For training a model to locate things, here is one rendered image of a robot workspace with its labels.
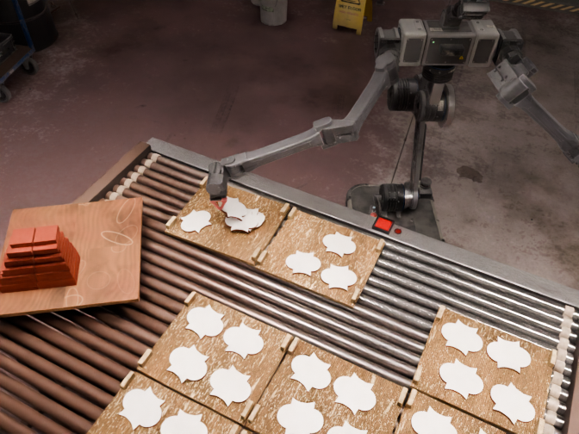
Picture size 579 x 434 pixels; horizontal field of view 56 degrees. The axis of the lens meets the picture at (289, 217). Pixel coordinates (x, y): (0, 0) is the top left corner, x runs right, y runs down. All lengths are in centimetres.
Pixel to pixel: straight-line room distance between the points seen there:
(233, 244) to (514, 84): 118
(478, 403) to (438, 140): 273
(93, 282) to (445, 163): 282
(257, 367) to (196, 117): 286
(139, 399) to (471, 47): 184
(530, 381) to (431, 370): 32
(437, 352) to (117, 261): 118
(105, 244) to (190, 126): 233
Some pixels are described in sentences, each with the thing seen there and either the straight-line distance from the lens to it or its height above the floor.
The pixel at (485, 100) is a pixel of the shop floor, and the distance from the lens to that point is 490.
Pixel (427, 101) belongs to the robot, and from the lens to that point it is 257.
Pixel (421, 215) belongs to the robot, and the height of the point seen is 24.
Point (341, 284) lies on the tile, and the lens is 206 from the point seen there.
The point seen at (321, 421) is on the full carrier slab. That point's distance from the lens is 180.
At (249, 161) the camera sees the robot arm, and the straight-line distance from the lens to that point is 201.
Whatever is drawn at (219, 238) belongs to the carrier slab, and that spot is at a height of 94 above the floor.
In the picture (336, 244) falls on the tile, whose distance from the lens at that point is 218.
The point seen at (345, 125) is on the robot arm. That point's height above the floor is 142.
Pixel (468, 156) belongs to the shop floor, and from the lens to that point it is 426.
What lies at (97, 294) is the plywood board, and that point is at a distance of 200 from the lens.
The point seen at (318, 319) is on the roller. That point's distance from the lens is 200.
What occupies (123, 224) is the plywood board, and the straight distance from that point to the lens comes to 219.
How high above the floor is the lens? 260
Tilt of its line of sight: 47 degrees down
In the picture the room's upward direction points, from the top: 2 degrees clockwise
